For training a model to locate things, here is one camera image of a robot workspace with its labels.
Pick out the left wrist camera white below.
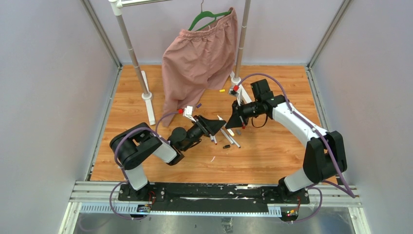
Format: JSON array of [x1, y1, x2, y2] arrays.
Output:
[[183, 105, 193, 117]]

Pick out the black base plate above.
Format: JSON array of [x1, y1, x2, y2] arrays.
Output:
[[118, 182, 310, 213]]

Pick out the white marker grey tip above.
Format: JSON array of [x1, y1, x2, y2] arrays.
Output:
[[220, 129, 234, 145]]

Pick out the green clothes hanger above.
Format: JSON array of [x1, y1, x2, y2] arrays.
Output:
[[188, 0, 232, 32]]

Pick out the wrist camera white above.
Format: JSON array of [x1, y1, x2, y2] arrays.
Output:
[[228, 85, 243, 106], [183, 105, 193, 117]]

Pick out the clothes rack metal white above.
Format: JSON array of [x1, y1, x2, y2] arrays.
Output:
[[108, 0, 255, 126]]

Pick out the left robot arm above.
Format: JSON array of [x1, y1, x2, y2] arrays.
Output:
[[110, 115, 226, 201]]

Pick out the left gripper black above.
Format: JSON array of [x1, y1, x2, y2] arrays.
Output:
[[182, 115, 225, 152]]

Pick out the white marker yellow tip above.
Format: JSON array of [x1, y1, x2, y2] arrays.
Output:
[[217, 115, 235, 137]]

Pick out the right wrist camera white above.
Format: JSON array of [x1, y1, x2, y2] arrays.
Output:
[[228, 85, 243, 106]]

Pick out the pink shorts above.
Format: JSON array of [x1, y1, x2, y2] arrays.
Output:
[[161, 7, 238, 127]]

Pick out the white marker teal tip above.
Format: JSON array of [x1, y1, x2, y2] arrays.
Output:
[[231, 138, 241, 148]]

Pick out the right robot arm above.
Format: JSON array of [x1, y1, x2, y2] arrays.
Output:
[[226, 79, 347, 204]]

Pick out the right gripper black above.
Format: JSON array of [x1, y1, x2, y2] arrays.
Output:
[[226, 98, 262, 129]]

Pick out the aluminium frame rail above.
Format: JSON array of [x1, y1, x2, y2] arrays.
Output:
[[59, 181, 371, 234]]

